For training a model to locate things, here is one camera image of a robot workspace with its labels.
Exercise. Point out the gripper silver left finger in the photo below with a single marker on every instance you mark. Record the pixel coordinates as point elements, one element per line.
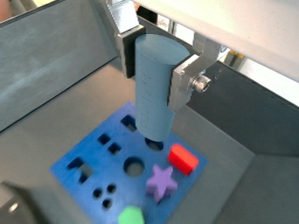
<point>123,21</point>

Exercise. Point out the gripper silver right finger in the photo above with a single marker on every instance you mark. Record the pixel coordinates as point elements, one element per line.
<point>189,76</point>

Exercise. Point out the light blue oval cylinder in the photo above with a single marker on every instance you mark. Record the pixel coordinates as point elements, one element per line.
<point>158,54</point>

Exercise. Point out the red block with orange top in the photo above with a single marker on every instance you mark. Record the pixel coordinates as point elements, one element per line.
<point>182,159</point>

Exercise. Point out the purple star prism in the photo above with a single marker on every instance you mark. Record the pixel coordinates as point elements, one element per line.
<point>161,185</point>

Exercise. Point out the blue shape sorter block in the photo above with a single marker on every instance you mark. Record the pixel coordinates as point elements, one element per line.
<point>105,170</point>

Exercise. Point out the green hexagon peg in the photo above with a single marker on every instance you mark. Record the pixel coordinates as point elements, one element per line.
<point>131,216</point>

